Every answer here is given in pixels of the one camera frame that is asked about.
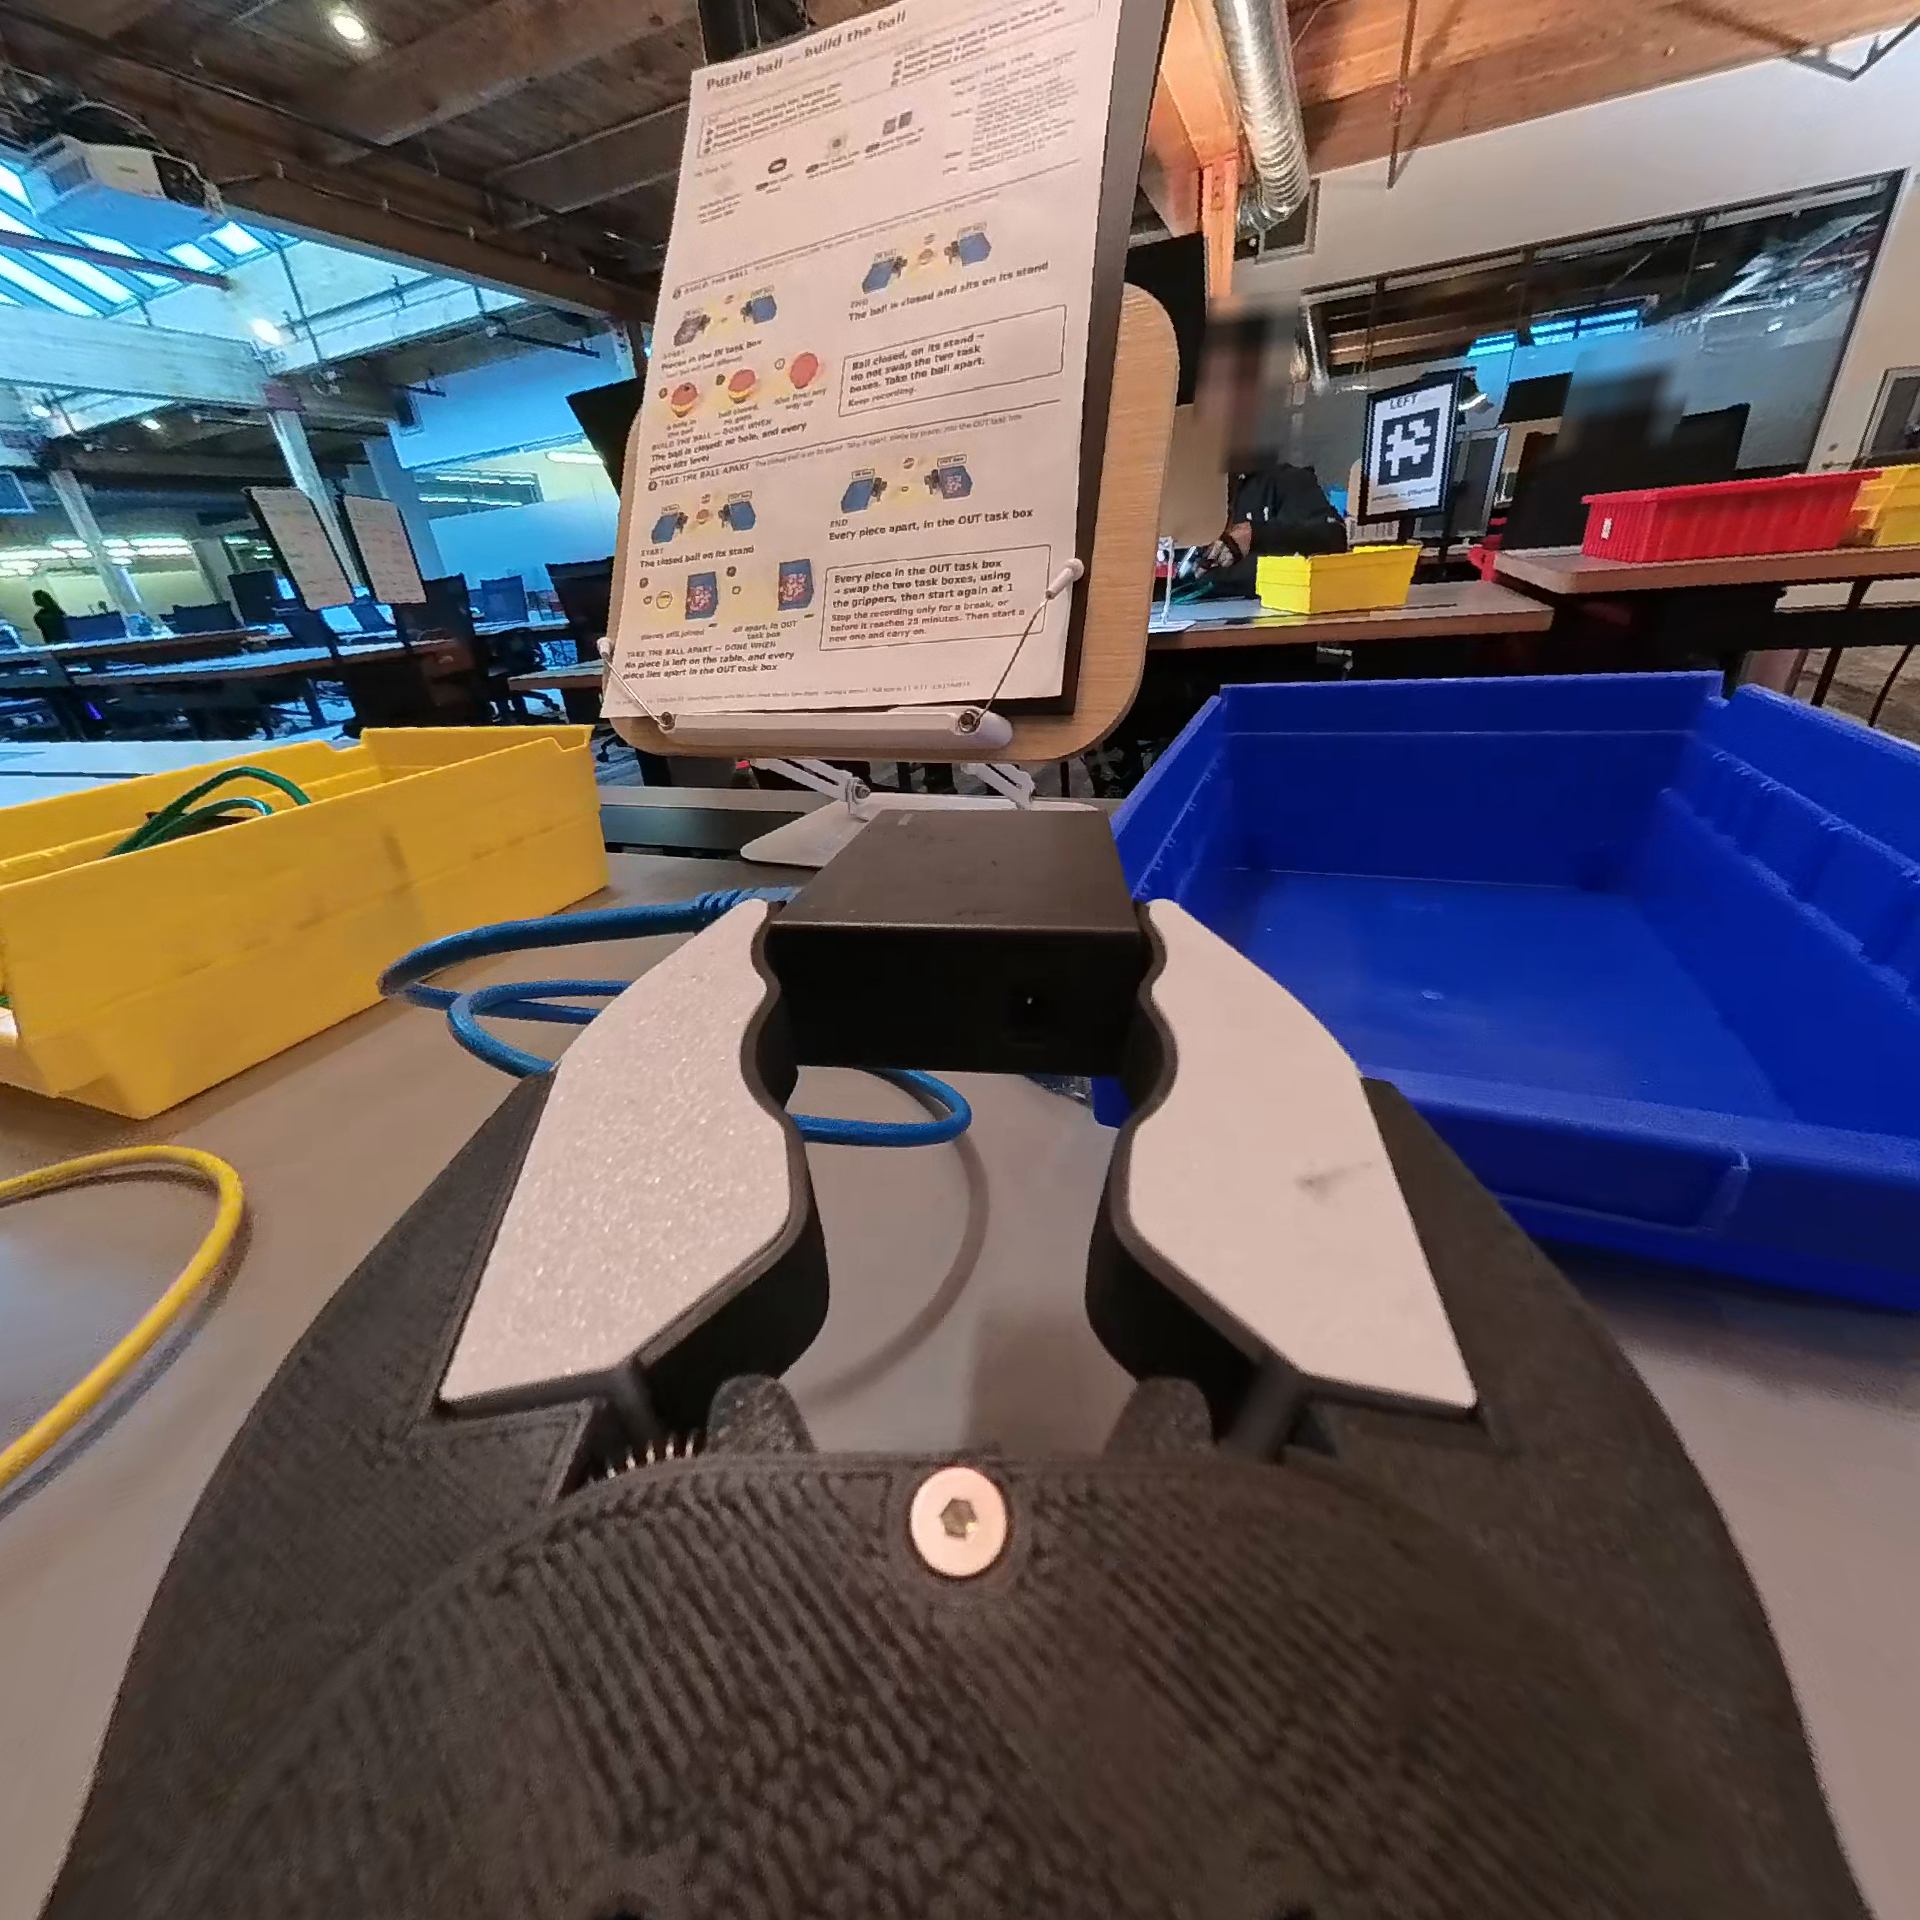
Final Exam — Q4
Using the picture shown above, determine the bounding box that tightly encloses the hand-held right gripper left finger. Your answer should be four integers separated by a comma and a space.
434, 901, 833, 1421

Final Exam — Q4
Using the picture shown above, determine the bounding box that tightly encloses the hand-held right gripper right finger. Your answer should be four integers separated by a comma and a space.
1088, 901, 1479, 1421

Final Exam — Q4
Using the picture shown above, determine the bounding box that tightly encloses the blue ethernet cable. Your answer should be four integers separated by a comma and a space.
377, 885, 975, 1152

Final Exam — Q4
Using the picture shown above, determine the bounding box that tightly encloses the black network switch box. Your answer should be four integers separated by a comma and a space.
760, 810, 1157, 1077

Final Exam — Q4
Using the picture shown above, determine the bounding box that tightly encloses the blue plastic bin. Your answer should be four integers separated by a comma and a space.
1093, 670, 1920, 1318

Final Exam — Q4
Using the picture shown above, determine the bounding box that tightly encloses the large yellow plastic bin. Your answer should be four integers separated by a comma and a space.
0, 725, 612, 1123

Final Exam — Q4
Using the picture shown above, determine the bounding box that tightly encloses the wood edged table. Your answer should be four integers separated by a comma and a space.
1148, 577, 1556, 650
1476, 541, 1920, 693

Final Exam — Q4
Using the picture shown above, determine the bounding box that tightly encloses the small yellow plastic bin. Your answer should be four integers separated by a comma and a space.
1255, 544, 1425, 615

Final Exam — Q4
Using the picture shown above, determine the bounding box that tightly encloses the black white tag board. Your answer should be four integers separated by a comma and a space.
1357, 371, 1466, 525

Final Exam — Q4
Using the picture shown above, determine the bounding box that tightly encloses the red plastic bin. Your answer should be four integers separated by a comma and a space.
1583, 469, 1881, 567

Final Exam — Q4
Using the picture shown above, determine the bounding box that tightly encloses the printed instruction sheet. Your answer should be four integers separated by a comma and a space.
600, 0, 1153, 717

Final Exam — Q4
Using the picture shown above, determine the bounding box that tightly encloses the white ceiling projector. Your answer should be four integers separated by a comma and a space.
36, 136, 223, 216

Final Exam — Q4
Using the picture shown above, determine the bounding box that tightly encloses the yellow cable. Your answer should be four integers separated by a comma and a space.
0, 1144, 247, 1497

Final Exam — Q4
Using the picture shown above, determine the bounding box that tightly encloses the green cable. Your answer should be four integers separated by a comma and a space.
113, 766, 312, 858

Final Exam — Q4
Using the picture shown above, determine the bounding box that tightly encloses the silver ventilation duct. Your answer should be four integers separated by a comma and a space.
1212, 0, 1320, 233

